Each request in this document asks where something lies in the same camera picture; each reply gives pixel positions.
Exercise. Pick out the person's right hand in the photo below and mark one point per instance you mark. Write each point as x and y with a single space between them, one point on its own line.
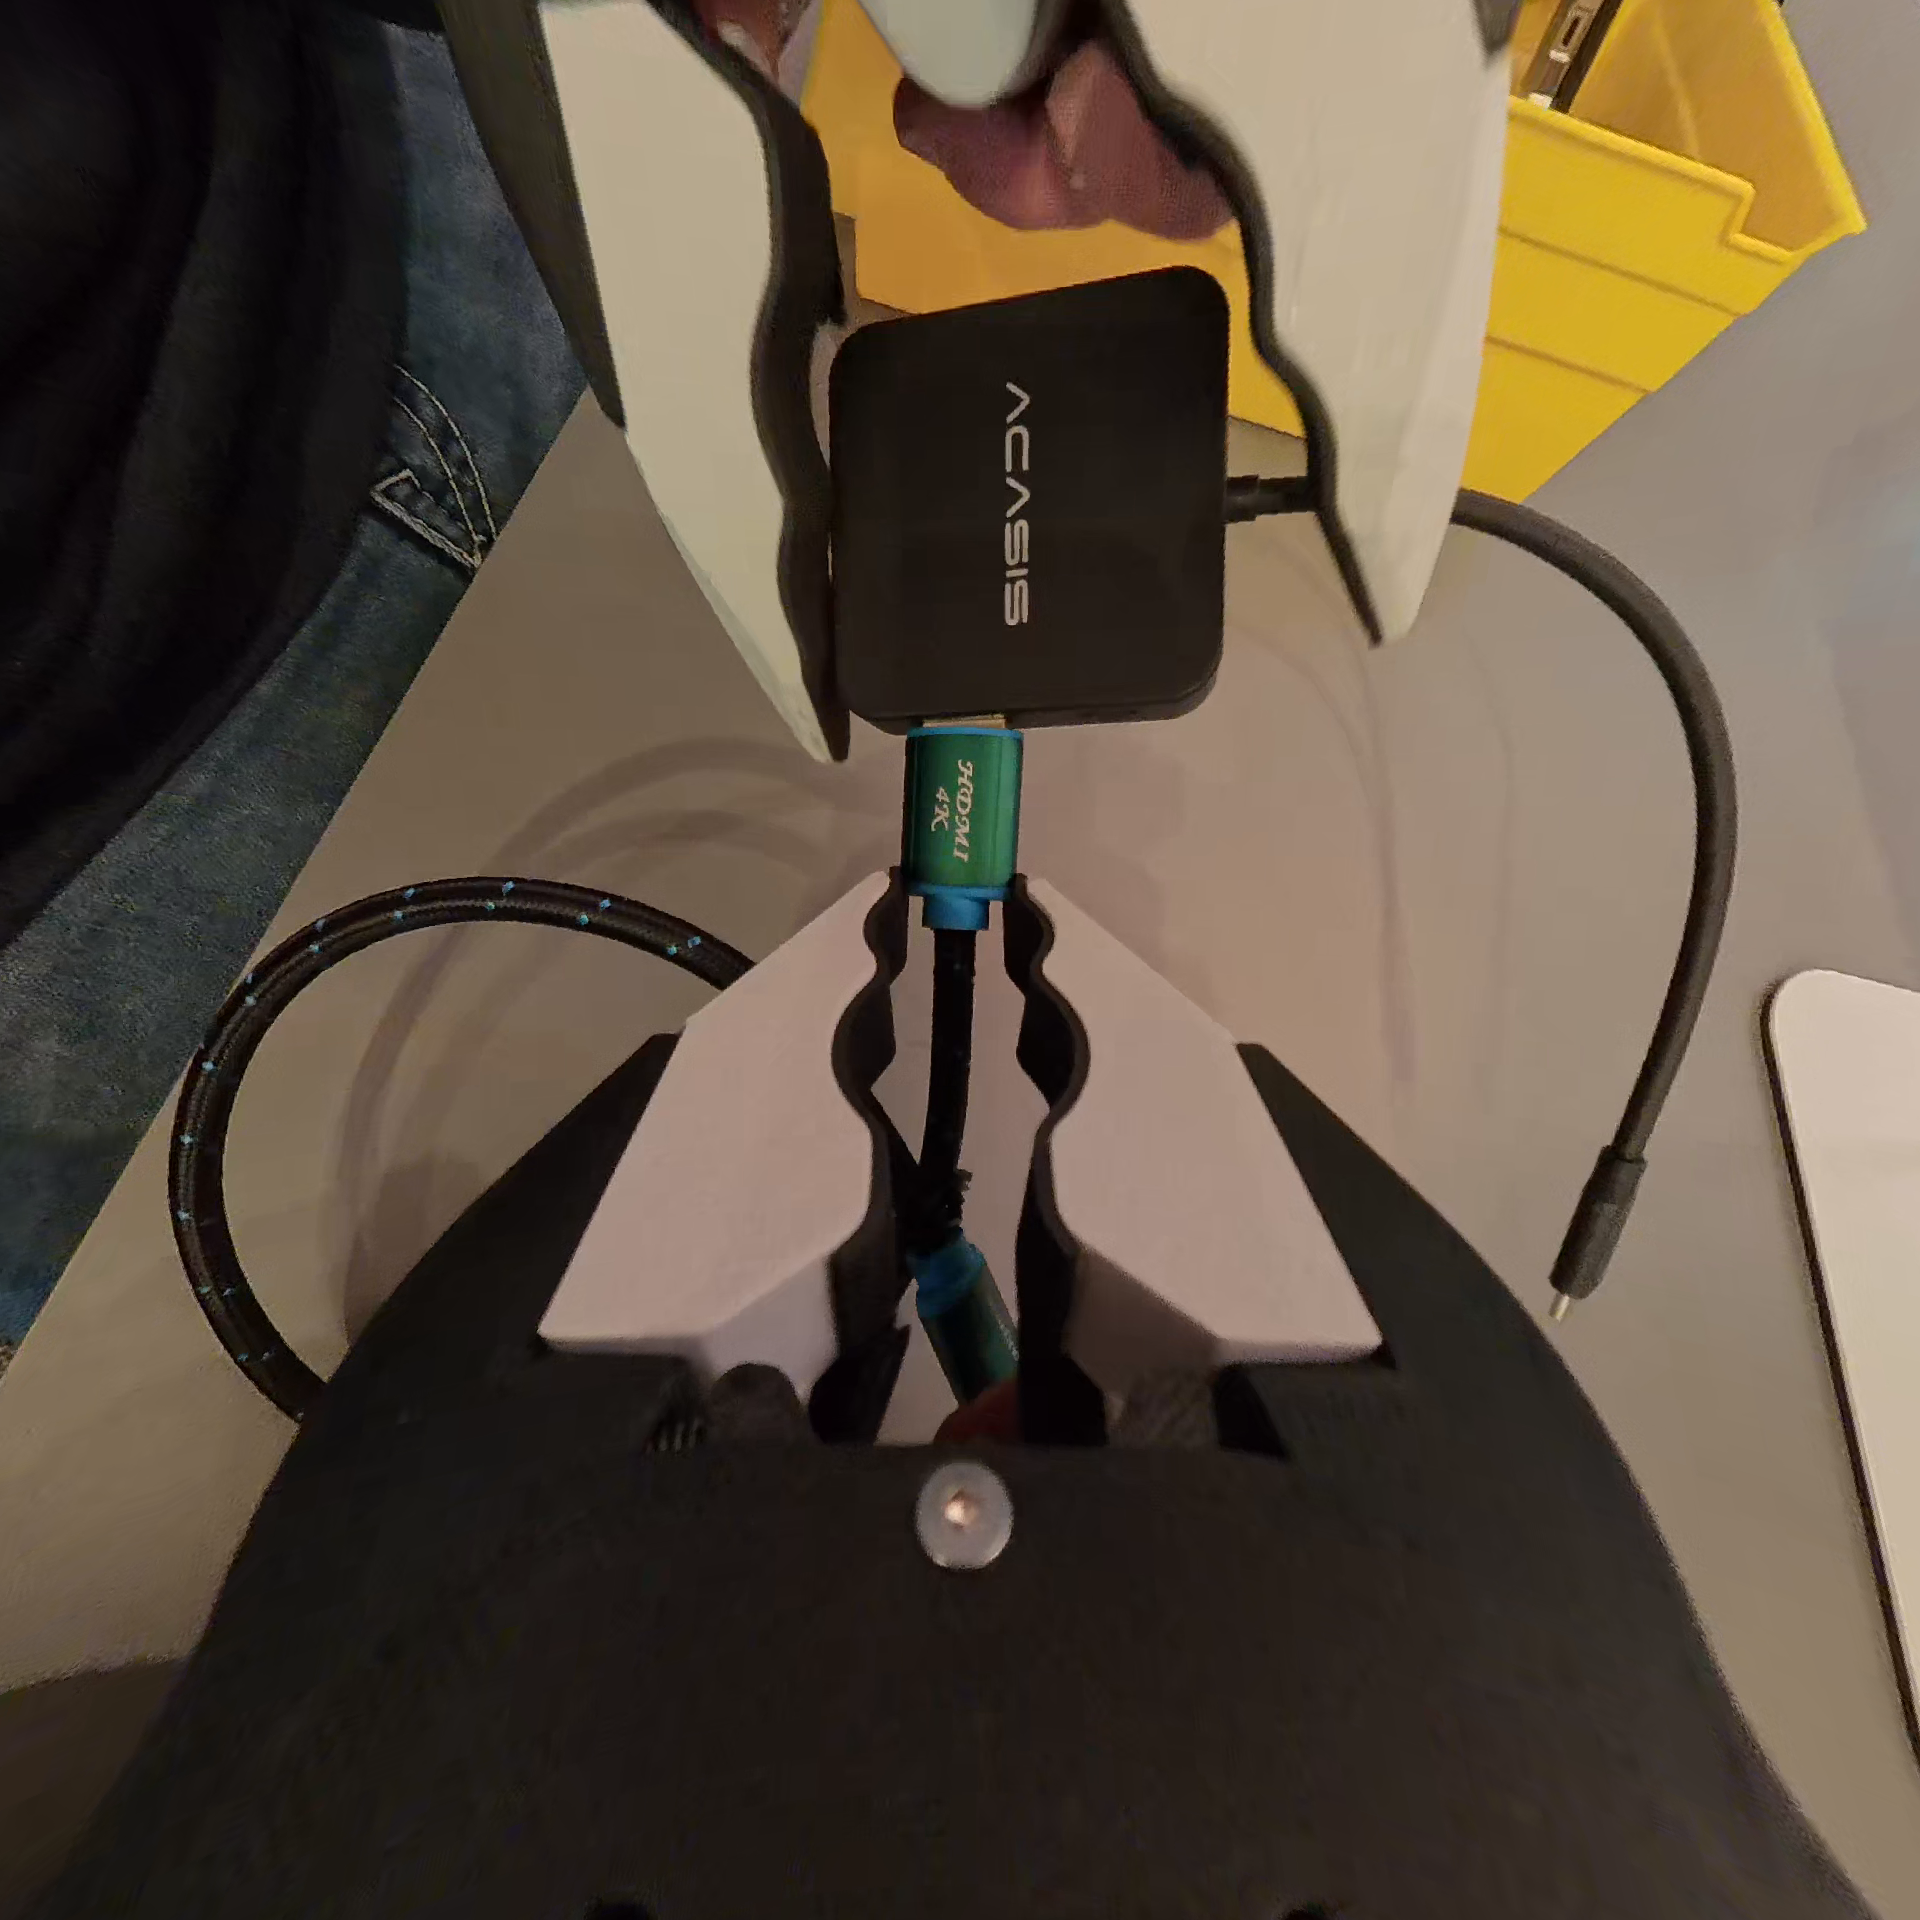
981 1418

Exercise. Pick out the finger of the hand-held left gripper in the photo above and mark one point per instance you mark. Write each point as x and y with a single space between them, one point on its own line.
1394 225
678 299

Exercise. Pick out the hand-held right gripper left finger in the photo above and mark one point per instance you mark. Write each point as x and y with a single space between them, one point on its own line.
721 1187

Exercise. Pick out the person's left hand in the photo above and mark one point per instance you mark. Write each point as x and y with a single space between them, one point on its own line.
1093 167

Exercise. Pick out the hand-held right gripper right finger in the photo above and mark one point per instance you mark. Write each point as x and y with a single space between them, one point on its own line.
1202 1203

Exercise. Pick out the yellow plastic bin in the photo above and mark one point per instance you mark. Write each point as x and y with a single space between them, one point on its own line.
1620 274

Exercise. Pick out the white folding stand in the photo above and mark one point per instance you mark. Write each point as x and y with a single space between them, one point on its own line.
1863 1203

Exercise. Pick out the person's jeans leg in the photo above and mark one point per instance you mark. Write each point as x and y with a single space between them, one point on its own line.
229 838

